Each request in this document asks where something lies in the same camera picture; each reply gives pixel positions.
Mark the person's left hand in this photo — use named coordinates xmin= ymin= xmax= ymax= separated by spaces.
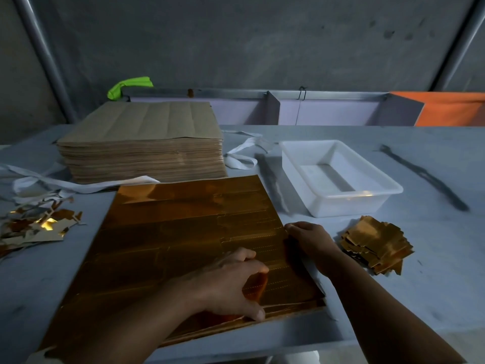
xmin=187 ymin=247 xmax=270 ymax=323

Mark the white plastic tray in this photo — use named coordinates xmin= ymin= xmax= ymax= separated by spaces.
xmin=279 ymin=140 xmax=404 ymax=219

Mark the grey metal pole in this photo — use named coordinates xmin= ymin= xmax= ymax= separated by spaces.
xmin=12 ymin=0 xmax=79 ymax=124
xmin=431 ymin=0 xmax=485 ymax=92

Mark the person's right forearm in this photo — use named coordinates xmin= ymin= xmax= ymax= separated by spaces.
xmin=318 ymin=252 xmax=467 ymax=364

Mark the pile of cut gold pieces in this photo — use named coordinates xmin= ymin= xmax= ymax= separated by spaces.
xmin=340 ymin=215 xmax=415 ymax=276

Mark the person's right hand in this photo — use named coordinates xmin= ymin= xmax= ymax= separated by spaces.
xmin=284 ymin=221 xmax=344 ymax=276

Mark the orange sheet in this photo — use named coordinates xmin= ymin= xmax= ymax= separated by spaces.
xmin=390 ymin=91 xmax=485 ymax=128

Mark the stack of brown paper sheets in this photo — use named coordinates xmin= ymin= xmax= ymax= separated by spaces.
xmin=57 ymin=101 xmax=228 ymax=185

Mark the grey partition frame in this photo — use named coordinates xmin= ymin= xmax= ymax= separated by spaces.
xmin=124 ymin=88 xmax=425 ymax=128

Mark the stack of gold foil sheets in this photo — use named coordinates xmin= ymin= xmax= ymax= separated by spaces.
xmin=38 ymin=174 xmax=327 ymax=355

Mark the person's left forearm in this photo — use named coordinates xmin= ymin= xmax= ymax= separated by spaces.
xmin=57 ymin=275 xmax=209 ymax=364

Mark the heap of gold foil scraps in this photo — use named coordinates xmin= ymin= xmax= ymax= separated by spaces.
xmin=0 ymin=196 xmax=83 ymax=259

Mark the white strap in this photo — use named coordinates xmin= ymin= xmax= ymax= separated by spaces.
xmin=0 ymin=162 xmax=161 ymax=206
xmin=223 ymin=130 xmax=274 ymax=171

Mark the green cloth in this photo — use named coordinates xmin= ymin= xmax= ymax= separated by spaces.
xmin=107 ymin=76 xmax=154 ymax=101

